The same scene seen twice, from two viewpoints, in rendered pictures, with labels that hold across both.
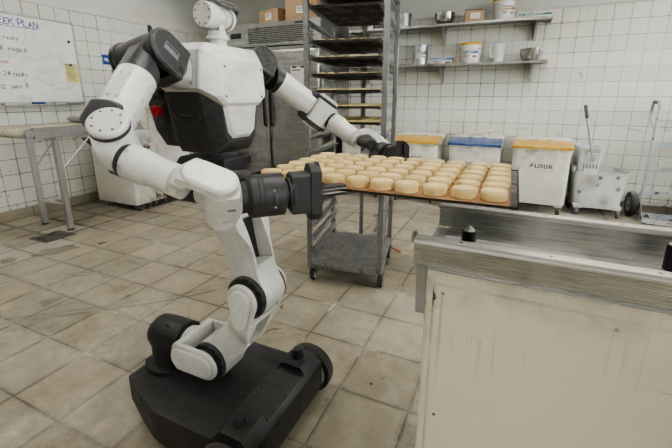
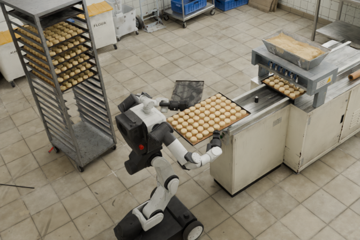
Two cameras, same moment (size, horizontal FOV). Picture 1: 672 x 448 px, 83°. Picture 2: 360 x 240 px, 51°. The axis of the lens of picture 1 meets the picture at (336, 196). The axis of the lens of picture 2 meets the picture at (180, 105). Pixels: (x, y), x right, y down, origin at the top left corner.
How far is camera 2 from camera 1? 2.69 m
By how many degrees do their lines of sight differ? 56
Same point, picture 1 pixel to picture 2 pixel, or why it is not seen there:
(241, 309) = (175, 186)
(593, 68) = not seen: outside the picture
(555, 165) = (106, 21)
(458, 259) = (238, 128)
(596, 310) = (260, 122)
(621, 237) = (244, 98)
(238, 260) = (166, 173)
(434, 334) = (235, 147)
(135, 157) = (203, 160)
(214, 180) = (218, 151)
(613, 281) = (261, 115)
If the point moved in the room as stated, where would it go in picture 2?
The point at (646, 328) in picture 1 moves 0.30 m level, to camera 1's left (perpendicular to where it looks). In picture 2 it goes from (266, 120) to (254, 141)
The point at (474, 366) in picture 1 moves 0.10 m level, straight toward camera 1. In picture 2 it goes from (242, 147) to (251, 153)
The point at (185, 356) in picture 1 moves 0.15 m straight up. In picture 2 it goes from (151, 222) to (149, 210)
